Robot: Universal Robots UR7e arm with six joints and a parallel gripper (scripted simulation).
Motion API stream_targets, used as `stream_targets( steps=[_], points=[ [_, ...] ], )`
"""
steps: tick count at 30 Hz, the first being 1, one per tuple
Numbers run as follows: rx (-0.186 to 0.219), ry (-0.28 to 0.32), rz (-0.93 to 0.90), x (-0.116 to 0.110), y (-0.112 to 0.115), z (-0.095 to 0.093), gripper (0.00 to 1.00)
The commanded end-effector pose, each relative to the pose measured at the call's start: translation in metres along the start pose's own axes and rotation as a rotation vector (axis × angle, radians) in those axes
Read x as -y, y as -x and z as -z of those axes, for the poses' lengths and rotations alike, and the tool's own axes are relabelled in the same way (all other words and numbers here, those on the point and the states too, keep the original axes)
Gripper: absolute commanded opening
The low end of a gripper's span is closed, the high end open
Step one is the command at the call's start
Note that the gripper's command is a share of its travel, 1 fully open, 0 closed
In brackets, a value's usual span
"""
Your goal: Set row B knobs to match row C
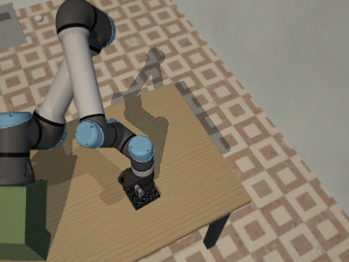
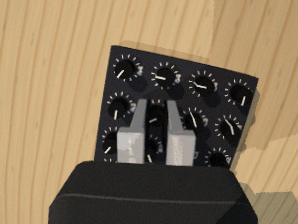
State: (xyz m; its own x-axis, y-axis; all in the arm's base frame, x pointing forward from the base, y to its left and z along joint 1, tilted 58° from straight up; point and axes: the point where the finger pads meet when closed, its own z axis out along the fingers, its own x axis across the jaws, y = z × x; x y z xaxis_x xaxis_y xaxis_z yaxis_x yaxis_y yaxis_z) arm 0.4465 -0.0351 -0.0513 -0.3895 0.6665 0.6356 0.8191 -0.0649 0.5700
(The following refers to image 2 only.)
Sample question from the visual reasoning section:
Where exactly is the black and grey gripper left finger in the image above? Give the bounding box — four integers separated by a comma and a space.
117, 99, 150, 164

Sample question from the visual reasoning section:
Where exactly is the black knob box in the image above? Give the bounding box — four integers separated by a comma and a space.
94, 45, 259, 170

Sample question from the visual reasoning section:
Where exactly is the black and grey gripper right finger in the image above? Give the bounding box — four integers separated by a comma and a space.
162, 100, 196, 166

